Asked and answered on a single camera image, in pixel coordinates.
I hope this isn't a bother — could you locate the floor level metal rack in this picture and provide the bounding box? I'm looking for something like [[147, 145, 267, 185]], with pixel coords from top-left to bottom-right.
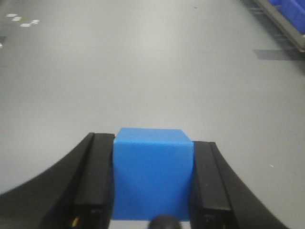
[[242, 0, 305, 52]]

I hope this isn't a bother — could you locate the blue cube block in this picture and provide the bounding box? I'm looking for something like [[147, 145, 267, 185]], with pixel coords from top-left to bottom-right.
[[112, 127, 194, 221]]

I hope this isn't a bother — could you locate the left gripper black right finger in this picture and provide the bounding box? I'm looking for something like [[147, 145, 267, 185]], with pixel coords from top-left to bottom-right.
[[189, 141, 305, 229]]

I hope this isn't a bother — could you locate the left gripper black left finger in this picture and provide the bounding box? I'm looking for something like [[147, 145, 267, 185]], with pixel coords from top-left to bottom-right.
[[0, 133, 114, 229]]

